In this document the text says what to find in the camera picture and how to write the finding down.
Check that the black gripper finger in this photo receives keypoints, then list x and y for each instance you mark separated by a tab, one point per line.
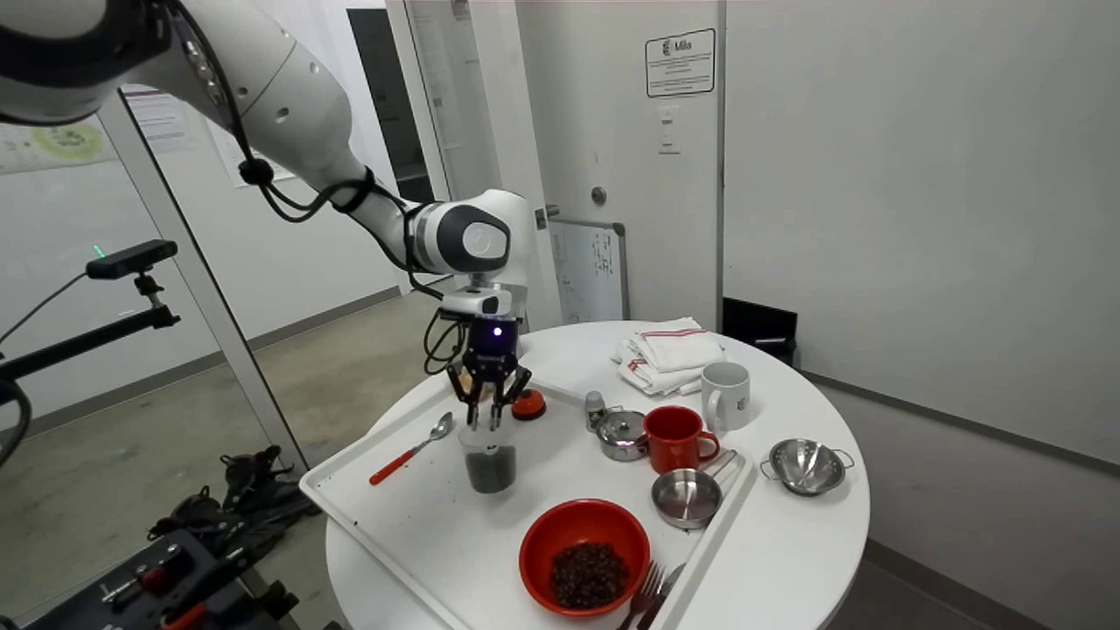
474	392
512	390

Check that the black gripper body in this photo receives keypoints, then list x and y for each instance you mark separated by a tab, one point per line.
491	340

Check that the clear plastic jug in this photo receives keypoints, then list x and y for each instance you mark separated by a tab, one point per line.
491	455

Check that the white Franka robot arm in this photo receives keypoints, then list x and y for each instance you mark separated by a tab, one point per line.
283	108

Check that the red bowl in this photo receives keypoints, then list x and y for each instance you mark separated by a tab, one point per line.
556	544

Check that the small steel bowl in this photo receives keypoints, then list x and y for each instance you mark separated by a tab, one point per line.
687	500

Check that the orange call bell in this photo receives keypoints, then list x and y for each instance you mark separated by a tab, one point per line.
535	409

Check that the small metal shaker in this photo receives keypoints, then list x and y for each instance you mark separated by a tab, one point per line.
596	409

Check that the small steel cup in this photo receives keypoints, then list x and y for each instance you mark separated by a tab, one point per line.
626	434

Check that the whiteboard with drawings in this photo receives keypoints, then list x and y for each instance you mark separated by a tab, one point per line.
591	272

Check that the white rectangular tray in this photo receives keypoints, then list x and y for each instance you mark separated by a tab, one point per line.
409	513

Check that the white cloth with red stripes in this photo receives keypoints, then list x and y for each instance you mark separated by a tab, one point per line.
670	352

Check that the red mug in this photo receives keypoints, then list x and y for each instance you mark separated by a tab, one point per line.
673	440

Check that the white mug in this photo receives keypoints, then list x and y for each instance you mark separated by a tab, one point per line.
726	392

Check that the white door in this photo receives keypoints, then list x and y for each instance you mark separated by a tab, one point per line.
631	175

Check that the black box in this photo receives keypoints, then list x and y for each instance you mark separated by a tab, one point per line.
757	332

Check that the black equipment base with clamps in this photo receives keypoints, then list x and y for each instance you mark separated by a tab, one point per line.
197	549

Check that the white door sign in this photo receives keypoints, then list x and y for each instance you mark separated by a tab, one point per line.
680	65

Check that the poster with green graphic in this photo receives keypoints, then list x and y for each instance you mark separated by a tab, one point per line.
55	142

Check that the white metal frame post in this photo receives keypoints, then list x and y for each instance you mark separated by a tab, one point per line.
197	283

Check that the black camera on stand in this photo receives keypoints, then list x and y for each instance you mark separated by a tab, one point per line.
132	259

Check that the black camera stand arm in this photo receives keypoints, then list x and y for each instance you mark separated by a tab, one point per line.
82	346

